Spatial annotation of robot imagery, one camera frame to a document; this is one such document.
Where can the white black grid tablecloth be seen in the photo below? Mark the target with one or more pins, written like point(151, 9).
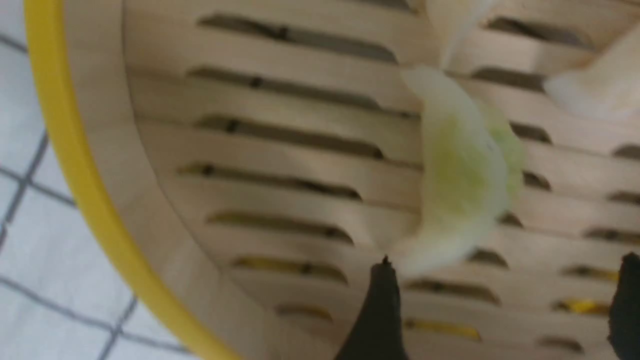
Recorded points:
point(61, 299)

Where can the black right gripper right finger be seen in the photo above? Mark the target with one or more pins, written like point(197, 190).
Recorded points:
point(624, 313)

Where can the bamboo steamer tray yellow rim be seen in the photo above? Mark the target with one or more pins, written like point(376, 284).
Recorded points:
point(244, 164)

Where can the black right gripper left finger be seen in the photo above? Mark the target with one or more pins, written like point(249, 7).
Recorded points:
point(377, 332)

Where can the green dumpling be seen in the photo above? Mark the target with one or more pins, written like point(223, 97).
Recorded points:
point(472, 164)

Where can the white dumpling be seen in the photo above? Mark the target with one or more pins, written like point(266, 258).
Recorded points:
point(452, 21)
point(607, 87)

